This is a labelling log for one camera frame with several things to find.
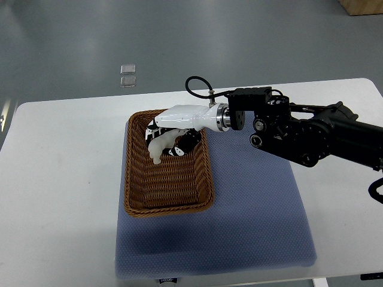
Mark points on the blue textured mat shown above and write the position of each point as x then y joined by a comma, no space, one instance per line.
257,221

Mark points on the wooden box corner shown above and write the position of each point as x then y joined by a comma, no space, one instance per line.
362,7

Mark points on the brown wicker basket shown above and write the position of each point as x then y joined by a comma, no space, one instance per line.
177,185

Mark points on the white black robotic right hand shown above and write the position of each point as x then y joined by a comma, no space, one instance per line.
191,119

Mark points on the white toy polar bear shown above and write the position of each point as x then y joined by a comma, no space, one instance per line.
157,145

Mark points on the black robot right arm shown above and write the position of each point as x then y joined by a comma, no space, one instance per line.
304,134

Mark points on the black table control panel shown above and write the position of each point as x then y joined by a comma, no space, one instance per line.
371,276

